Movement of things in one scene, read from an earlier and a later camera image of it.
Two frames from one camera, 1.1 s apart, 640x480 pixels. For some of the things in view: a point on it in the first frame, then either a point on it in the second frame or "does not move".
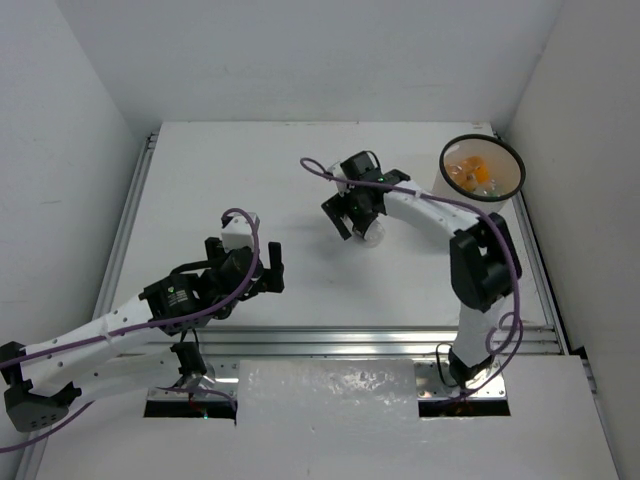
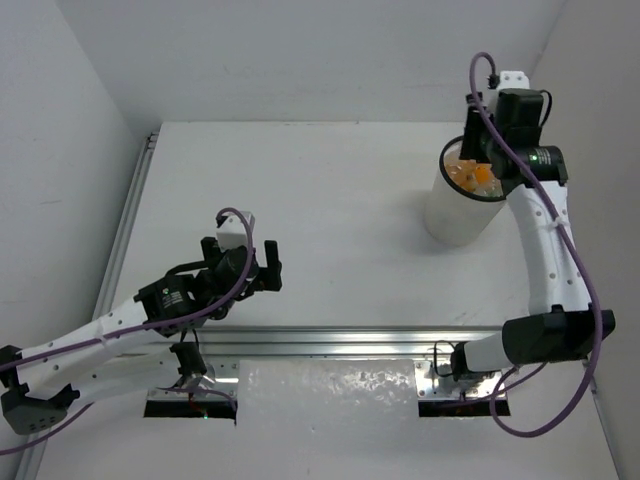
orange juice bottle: [468, 173] does not move
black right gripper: [335, 207] → [471, 148]
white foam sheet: [327, 420] does not move
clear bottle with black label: [372, 230] → [494, 188]
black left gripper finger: [273, 278] does not move
